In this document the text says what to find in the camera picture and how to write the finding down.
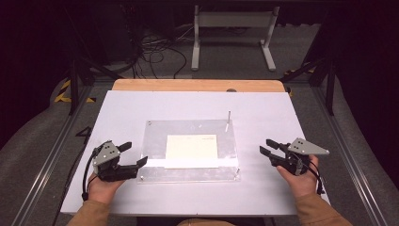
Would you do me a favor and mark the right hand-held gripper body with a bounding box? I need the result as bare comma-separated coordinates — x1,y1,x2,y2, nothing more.
276,137,330,177

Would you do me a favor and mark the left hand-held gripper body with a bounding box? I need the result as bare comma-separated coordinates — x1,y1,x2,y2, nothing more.
92,139,139,184

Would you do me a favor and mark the clear acrylic photo frame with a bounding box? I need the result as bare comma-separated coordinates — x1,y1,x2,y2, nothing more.
136,119,242,185

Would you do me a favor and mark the painting picture card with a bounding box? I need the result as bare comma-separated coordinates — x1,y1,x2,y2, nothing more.
165,134,220,170

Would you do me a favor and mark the person's left hand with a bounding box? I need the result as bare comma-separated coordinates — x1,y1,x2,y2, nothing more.
87,170,127,205

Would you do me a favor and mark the person's right hand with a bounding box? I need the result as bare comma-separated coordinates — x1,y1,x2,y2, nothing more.
276,153,321,199

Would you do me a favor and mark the white board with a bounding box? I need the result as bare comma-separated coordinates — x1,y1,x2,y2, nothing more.
59,89,330,218

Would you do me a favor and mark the black tripod stand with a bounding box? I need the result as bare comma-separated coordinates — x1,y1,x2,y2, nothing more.
279,55,339,117
60,6,124,116

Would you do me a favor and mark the yellow black floor tape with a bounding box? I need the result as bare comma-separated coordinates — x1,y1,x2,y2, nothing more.
53,78,97,105
282,61,315,76

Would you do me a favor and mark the person's lap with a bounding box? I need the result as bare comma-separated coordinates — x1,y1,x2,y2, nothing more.
176,218,237,226

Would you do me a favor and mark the wooden table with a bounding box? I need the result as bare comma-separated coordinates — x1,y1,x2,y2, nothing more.
111,78,287,93

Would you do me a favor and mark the white metal stand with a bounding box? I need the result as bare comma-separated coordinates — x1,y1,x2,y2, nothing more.
190,4,281,73

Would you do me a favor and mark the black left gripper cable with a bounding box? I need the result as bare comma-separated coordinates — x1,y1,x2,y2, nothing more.
81,146,103,202

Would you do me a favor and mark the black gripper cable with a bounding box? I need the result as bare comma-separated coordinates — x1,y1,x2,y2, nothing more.
81,146,103,202
307,159,326,196

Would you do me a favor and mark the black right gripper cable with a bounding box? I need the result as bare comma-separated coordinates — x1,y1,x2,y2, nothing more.
307,159,326,196

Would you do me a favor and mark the aluminium floor rail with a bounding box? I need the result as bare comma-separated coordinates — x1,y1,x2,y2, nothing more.
310,86,391,226
10,84,96,226

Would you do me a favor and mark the tangle of black floor cables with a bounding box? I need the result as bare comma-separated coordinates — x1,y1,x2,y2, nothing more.
130,26,189,80

